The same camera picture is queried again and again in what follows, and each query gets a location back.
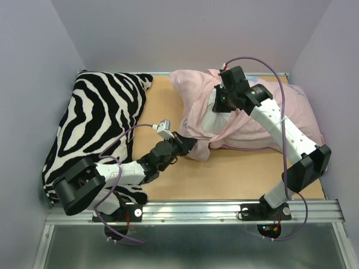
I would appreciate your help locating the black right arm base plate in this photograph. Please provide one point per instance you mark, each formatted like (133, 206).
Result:
(262, 212)

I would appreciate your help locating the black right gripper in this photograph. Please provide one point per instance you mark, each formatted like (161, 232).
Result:
(220, 106)

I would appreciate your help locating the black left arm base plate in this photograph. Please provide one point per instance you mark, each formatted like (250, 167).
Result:
(129, 212)

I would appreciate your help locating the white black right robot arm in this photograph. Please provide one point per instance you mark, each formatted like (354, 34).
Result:
(304, 160)

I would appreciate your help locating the aluminium front mounting rail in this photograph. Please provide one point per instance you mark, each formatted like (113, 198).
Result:
(228, 212)

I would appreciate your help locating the aluminium rear table rail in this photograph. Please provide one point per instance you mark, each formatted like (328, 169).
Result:
(256, 74)

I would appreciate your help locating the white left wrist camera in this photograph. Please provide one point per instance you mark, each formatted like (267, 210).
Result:
(164, 129)

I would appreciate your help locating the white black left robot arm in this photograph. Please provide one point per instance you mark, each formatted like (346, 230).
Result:
(83, 186)

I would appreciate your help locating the zebra striped pillow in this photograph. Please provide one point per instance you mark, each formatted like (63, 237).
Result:
(103, 107)

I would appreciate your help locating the pink printed pillowcase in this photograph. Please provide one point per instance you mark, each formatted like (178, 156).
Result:
(241, 132)

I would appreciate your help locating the white pillow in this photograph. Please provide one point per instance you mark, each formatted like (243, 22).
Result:
(213, 122)

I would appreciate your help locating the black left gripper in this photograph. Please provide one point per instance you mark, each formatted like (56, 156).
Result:
(184, 145)

